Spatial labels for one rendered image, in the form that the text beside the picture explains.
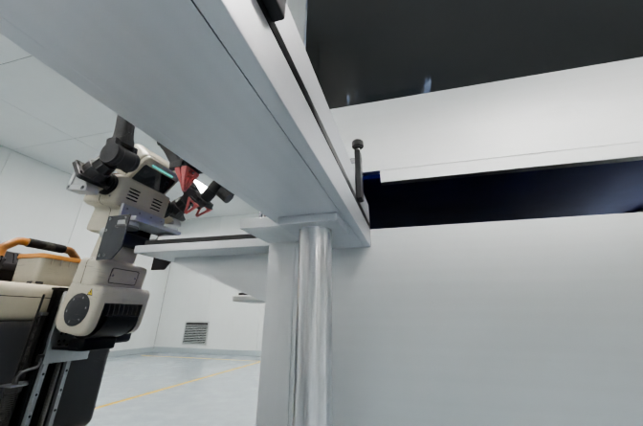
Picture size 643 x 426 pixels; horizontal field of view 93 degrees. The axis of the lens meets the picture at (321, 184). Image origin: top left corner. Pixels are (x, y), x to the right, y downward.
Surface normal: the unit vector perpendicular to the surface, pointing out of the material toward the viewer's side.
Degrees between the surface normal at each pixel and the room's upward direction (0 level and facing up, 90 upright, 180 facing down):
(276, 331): 90
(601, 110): 90
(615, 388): 90
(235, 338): 90
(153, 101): 180
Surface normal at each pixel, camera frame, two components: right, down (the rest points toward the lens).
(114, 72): -0.01, 0.92
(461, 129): -0.27, -0.39
